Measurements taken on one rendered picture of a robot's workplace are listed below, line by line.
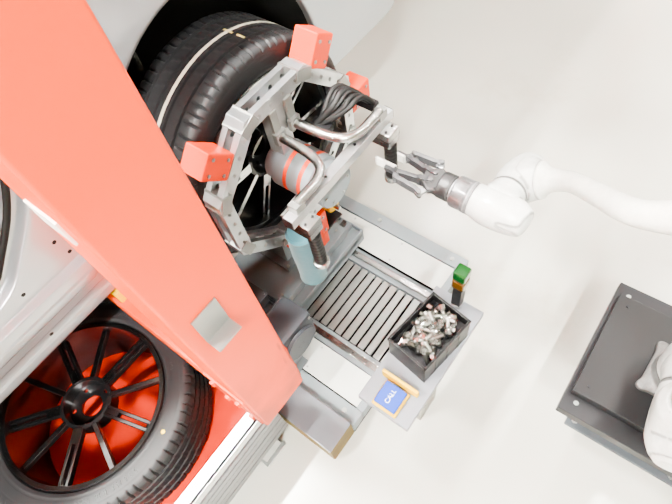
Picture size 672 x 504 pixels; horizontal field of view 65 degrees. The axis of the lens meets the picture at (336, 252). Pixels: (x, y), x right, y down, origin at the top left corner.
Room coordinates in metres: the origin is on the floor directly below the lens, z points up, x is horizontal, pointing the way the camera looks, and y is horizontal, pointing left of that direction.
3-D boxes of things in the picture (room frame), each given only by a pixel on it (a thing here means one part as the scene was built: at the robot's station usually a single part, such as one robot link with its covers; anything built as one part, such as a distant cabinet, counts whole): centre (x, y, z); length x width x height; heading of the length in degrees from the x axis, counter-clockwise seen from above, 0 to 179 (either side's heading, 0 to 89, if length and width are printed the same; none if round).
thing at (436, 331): (0.55, -0.21, 0.51); 0.20 x 0.14 x 0.13; 123
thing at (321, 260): (0.74, 0.04, 0.83); 0.04 x 0.04 x 0.16
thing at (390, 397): (0.42, -0.06, 0.47); 0.07 x 0.07 x 0.02; 42
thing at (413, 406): (0.53, -0.18, 0.44); 0.43 x 0.17 x 0.03; 132
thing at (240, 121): (1.03, 0.07, 0.85); 0.54 x 0.07 x 0.54; 132
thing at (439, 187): (0.85, -0.31, 0.83); 0.09 x 0.08 x 0.07; 42
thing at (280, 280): (1.15, 0.19, 0.32); 0.40 x 0.30 x 0.28; 132
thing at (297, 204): (0.87, 0.07, 1.03); 0.19 x 0.18 x 0.11; 42
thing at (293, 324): (0.86, 0.32, 0.26); 0.42 x 0.18 x 0.35; 42
